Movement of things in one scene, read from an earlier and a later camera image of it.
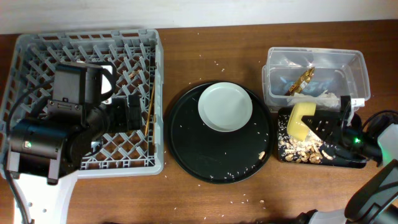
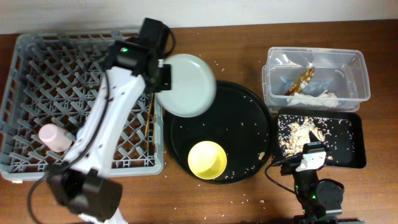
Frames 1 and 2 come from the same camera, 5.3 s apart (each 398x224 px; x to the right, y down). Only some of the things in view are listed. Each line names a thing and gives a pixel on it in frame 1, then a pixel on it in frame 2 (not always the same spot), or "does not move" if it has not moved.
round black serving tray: (218, 157) does not move
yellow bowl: (296, 129) to (207, 160)
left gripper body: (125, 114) to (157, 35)
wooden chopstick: (150, 106) does not move
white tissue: (326, 99) does not move
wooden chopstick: (154, 127) does not move
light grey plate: (225, 106) to (193, 86)
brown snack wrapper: (301, 83) does not move
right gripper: (333, 139) to (290, 167)
